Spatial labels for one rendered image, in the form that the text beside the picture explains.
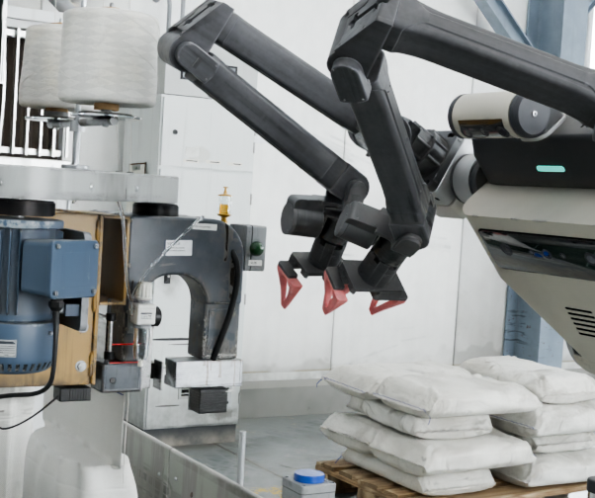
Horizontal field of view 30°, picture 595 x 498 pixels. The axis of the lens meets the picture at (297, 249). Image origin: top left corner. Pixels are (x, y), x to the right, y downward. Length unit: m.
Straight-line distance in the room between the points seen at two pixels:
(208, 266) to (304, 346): 4.92
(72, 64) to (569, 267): 0.86
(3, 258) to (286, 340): 5.23
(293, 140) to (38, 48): 0.54
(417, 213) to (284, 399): 5.35
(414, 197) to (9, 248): 0.64
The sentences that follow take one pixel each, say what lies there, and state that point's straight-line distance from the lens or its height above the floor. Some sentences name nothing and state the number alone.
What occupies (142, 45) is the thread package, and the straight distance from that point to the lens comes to 1.89.
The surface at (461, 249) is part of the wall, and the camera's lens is 7.70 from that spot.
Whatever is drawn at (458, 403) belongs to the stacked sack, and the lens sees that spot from 4.72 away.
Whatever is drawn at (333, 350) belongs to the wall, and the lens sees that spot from 7.18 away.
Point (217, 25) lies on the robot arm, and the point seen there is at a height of 1.65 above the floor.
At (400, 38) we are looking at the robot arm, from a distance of 1.42.
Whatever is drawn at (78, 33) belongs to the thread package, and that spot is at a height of 1.64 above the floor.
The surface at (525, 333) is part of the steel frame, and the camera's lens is 8.00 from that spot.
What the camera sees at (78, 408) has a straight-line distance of 2.54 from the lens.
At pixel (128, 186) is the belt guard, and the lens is 2.01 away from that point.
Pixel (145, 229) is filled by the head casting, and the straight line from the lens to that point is 2.10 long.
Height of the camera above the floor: 1.40
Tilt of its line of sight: 3 degrees down
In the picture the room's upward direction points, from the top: 4 degrees clockwise
